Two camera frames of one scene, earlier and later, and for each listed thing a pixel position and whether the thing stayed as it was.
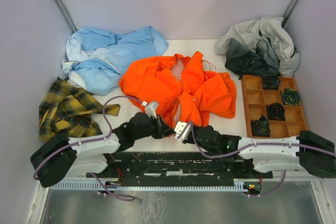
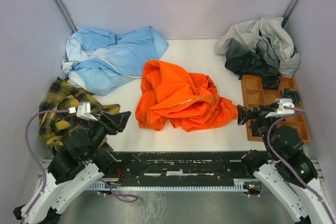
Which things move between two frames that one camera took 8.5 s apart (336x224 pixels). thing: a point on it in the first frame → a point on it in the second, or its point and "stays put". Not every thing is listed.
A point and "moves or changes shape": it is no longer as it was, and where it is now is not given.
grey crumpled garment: (261, 46) stays put
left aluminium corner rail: (61, 5) stays put
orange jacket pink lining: (185, 91) moves or changes shape
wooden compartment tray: (256, 99) stays put
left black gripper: (163, 130) → (119, 121)
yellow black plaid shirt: (68, 110) stays put
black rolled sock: (271, 82) stays put
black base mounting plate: (177, 166) stays put
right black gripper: (187, 140) → (259, 114)
